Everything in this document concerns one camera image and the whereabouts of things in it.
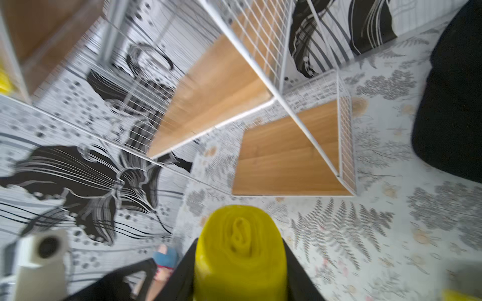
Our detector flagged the yellow trash bag roll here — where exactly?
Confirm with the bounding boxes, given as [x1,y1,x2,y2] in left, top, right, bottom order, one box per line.
[193,205,288,300]
[443,290,481,301]
[0,66,14,95]

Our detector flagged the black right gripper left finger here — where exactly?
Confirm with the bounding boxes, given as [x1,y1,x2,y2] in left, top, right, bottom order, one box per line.
[155,238,198,301]

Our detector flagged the plush toy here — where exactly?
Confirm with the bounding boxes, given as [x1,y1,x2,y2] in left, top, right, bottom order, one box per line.
[146,244,178,301]

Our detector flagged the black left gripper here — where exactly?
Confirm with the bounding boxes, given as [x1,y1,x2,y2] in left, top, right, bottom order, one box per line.
[64,258,158,300]

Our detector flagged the white wire wooden shelf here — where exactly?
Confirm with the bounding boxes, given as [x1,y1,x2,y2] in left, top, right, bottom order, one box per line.
[1,1,357,198]

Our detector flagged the black cap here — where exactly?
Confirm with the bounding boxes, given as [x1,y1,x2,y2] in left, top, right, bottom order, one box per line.
[411,1,481,183]

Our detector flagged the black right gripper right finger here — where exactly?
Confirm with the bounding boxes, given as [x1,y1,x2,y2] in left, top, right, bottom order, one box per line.
[283,240,326,301]

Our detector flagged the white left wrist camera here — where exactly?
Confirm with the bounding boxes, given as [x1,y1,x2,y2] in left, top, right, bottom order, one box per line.
[13,230,70,300]

